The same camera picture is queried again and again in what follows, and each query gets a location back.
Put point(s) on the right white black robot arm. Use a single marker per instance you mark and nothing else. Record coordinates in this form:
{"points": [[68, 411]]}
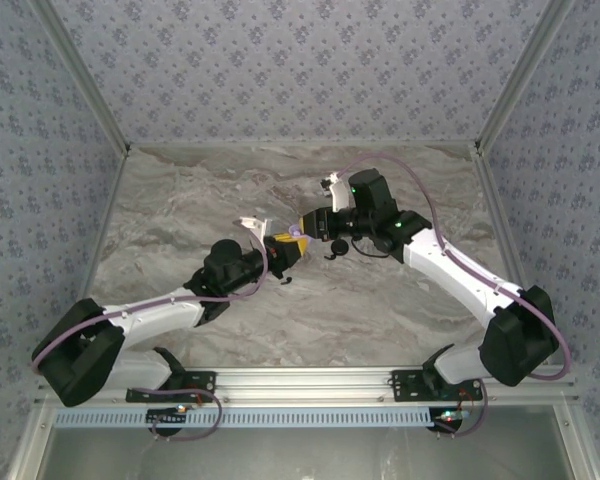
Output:
{"points": [[455, 270]]}

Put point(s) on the right black electronics module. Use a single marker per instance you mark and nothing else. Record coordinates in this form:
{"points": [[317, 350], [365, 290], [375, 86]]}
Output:
{"points": [[447, 425]]}

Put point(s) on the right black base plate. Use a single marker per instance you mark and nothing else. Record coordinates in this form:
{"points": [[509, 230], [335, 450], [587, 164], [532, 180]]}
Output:
{"points": [[405, 387]]}

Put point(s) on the aluminium table back rail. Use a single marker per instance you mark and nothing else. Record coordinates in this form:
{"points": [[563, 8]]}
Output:
{"points": [[300, 144]]}

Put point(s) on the aluminium frame post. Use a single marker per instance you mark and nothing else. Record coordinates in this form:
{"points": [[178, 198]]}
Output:
{"points": [[82, 75], [521, 75], [575, 445], [30, 445]]}

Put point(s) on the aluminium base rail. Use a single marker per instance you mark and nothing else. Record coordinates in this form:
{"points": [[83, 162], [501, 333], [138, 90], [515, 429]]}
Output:
{"points": [[305, 385]]}

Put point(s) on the black electronics module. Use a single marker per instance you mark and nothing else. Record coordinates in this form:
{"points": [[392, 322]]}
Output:
{"points": [[165, 416], [447, 425]]}

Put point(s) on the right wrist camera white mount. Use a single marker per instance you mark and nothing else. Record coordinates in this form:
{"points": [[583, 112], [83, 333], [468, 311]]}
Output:
{"points": [[339, 192]]}

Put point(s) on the small black screw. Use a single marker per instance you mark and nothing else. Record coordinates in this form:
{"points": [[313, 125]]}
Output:
{"points": [[287, 280]]}

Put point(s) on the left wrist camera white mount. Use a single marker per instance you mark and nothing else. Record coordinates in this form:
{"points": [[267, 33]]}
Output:
{"points": [[254, 225]]}

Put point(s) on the black earbud charging case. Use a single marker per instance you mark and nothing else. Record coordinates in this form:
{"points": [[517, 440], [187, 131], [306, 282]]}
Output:
{"points": [[340, 246]]}

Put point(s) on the aluminium table side rail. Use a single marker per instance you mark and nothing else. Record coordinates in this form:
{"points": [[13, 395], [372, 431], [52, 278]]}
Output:
{"points": [[96, 250], [507, 240]]}

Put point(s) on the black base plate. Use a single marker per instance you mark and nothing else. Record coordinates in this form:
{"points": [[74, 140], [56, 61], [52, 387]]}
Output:
{"points": [[209, 391], [405, 387]]}

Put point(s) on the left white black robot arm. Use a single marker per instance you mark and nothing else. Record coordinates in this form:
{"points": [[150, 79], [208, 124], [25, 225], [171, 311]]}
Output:
{"points": [[150, 312]]}

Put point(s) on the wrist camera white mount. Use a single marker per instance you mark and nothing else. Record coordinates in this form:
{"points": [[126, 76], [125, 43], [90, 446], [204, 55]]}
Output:
{"points": [[339, 192], [254, 225]]}

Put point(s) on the left black electronics module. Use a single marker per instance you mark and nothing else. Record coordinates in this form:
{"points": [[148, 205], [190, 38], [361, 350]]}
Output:
{"points": [[165, 416]]}

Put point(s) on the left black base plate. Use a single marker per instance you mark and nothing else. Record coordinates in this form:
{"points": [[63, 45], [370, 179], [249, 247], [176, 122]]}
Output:
{"points": [[209, 391]]}

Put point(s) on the purple earbud charging case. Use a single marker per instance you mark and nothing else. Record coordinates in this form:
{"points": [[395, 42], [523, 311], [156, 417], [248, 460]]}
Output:
{"points": [[295, 230]]}

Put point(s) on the aluminium lower frame post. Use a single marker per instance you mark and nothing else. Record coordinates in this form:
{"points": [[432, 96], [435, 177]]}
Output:
{"points": [[575, 445], [30, 445]]}

